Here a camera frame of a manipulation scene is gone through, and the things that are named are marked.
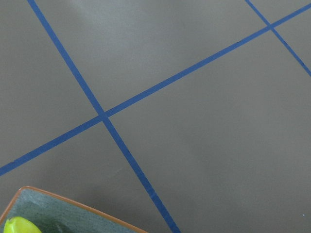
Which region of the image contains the bright yellow banana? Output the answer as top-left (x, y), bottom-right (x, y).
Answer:
top-left (3, 216), bottom-right (42, 233)

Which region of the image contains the grey square plate orange rim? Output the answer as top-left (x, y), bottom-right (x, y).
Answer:
top-left (0, 186), bottom-right (145, 233)

